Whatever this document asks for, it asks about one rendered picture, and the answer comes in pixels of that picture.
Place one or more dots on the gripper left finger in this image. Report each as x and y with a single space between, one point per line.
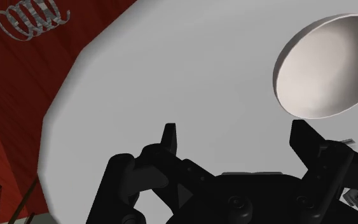
154 161

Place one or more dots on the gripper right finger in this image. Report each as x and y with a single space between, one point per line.
327 161

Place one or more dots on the white round table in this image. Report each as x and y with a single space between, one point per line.
181 77

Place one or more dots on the white bowl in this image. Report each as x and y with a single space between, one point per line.
321 68

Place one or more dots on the grey spiral coil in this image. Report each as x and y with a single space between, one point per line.
37 14

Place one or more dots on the dark brown wooden frame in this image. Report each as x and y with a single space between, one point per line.
26 194

